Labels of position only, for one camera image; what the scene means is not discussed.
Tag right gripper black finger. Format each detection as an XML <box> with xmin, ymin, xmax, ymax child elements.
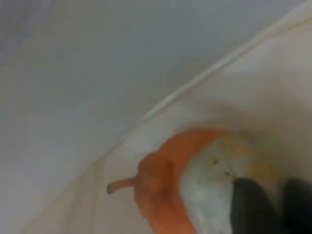
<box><xmin>284</xmin><ymin>179</ymin><xmax>312</xmax><ymax>234</ymax></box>
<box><xmin>230</xmin><ymin>177</ymin><xmax>281</xmax><ymax>234</ymax></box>

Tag orange with stem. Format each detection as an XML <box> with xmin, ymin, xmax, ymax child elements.
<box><xmin>106</xmin><ymin>128</ymin><xmax>234</xmax><ymax>234</ymax></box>

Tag cream canvas bag green handles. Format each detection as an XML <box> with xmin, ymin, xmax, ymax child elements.
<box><xmin>0</xmin><ymin>0</ymin><xmax>312</xmax><ymax>234</ymax></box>

